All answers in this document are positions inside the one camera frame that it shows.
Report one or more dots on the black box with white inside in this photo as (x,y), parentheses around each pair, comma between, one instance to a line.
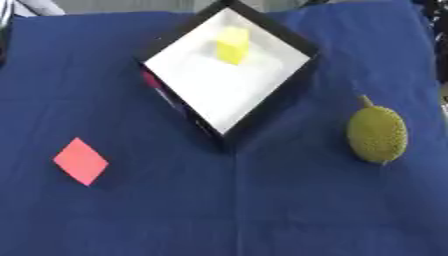
(227,83)

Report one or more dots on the yellow block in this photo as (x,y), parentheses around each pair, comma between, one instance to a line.
(233,46)

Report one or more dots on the pink flat square block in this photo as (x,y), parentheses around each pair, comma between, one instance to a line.
(81,161)

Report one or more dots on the green toy durian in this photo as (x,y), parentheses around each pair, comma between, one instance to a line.
(377,134)

